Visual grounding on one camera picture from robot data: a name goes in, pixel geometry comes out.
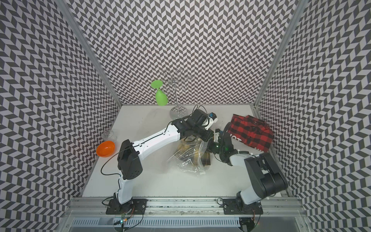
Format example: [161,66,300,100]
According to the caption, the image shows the yellow plaid shirt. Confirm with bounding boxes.
[174,138,211,167]

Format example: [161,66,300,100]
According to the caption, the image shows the clear plastic vacuum bag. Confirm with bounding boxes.
[167,136,211,176]

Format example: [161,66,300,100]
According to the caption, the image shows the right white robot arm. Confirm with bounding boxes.
[207,129,288,207]

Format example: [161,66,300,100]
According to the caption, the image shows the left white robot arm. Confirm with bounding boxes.
[114,109,217,206]

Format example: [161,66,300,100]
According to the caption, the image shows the red plaid folded shirt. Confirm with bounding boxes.
[228,114,274,152]

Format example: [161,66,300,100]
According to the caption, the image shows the green plastic wine glass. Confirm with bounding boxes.
[151,80,168,106]

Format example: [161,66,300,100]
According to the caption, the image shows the metal glass holder stand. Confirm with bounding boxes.
[162,68,191,120]

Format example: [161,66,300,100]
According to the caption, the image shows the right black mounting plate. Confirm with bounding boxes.
[222,198,263,215]

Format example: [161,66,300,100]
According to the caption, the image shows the black mounting plate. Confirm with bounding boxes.
[106,198,148,216]
[222,198,263,215]

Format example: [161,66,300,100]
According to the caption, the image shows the clear plastic cup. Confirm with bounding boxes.
[101,130,117,142]

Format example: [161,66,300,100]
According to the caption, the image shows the orange plastic bowl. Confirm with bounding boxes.
[96,141,116,158]

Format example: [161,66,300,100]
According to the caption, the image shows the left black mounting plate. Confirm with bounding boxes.
[106,198,148,216]

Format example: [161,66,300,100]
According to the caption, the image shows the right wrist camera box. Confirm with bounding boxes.
[214,129,221,143]

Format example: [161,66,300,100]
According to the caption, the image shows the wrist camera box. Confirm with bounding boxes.
[214,129,221,143]
[202,112,218,130]

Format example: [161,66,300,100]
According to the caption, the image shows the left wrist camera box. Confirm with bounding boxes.
[202,112,218,130]

